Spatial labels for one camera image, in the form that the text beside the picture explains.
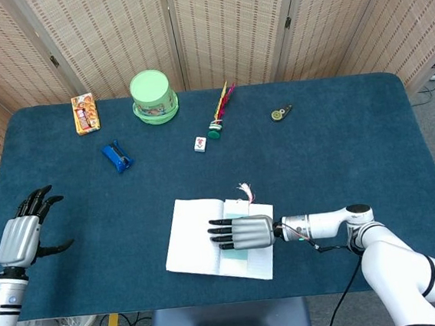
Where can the light blue bookmark with tassel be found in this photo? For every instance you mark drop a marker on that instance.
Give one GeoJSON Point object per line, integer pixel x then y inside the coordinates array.
{"type": "Point", "coordinates": [237, 208]}

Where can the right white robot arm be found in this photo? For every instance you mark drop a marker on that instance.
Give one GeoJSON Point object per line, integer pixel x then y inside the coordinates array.
{"type": "Point", "coordinates": [393, 265]}

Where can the colourful feather shuttlecock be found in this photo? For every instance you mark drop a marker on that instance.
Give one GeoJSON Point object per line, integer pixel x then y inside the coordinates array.
{"type": "Point", "coordinates": [220, 109]}

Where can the blue stapler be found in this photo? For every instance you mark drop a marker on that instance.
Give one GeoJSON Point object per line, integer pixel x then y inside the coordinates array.
{"type": "Point", "coordinates": [116, 157]}

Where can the green black correction tape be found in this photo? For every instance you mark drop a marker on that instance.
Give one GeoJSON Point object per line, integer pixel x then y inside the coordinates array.
{"type": "Point", "coordinates": [277, 115]}

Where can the woven folding screen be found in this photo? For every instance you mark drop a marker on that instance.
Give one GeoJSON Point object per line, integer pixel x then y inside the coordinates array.
{"type": "Point", "coordinates": [227, 27]}

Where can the white mahjong tile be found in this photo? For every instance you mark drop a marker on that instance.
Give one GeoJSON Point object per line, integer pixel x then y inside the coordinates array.
{"type": "Point", "coordinates": [200, 144]}

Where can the yellow white notebook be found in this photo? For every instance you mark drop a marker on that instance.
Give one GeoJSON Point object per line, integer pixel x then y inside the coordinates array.
{"type": "Point", "coordinates": [190, 242]}

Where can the blue table cloth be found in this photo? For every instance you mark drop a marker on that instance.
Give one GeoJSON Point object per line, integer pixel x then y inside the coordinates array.
{"type": "Point", "coordinates": [130, 217]}

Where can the orange snack box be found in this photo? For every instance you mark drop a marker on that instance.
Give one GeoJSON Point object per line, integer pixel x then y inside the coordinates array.
{"type": "Point", "coordinates": [85, 114]}

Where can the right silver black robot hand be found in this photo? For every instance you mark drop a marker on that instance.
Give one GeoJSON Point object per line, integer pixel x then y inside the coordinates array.
{"type": "Point", "coordinates": [255, 232]}

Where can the green plastic bucket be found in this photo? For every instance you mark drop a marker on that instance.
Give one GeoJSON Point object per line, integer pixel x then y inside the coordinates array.
{"type": "Point", "coordinates": [150, 90]}

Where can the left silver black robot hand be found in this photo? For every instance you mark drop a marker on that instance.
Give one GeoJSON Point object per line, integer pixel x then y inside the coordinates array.
{"type": "Point", "coordinates": [17, 240]}

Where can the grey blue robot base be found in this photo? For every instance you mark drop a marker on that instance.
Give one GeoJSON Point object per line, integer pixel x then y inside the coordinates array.
{"type": "Point", "coordinates": [225, 324]}

